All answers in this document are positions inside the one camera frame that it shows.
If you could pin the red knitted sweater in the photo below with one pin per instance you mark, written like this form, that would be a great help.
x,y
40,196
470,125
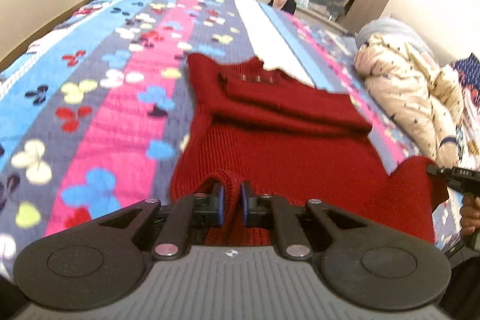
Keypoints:
x,y
291,140

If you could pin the patterned floral quilt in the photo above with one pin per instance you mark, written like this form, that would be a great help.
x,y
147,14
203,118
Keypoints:
x,y
467,132

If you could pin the grey pillow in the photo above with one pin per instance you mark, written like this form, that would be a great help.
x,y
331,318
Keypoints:
x,y
389,25

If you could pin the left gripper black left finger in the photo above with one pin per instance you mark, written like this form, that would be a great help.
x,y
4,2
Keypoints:
x,y
99,262

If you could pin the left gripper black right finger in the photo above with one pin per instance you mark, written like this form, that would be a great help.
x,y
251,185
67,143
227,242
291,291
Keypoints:
x,y
365,263

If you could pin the beige padded jacket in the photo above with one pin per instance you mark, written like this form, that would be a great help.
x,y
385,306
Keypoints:
x,y
420,96

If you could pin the colourful floral bed blanket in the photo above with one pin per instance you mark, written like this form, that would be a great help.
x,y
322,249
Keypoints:
x,y
96,114

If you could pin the person's right hand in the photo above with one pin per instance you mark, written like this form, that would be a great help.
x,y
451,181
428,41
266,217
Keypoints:
x,y
470,215

